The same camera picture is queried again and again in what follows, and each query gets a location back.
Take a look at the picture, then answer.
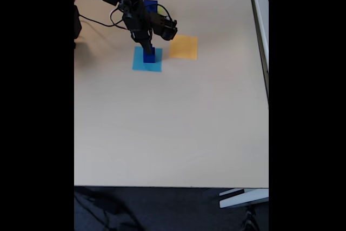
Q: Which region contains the medium blue cube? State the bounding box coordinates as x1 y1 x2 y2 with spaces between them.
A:
143 48 156 64

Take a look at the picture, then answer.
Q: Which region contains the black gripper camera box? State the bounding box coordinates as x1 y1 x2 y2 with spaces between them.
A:
150 11 179 41

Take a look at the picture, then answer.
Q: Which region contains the large blue cube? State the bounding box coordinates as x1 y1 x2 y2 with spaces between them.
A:
143 0 159 14

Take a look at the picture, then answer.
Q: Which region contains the light blue paper square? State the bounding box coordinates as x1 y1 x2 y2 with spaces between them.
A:
131 46 163 73

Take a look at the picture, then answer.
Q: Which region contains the white neighbouring table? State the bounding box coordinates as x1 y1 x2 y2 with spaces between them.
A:
245 0 269 110

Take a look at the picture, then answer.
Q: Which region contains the orange paper square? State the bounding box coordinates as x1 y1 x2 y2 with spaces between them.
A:
169 35 198 61

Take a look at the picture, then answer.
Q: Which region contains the white table foot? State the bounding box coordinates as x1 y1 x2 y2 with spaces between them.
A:
218 188 269 209

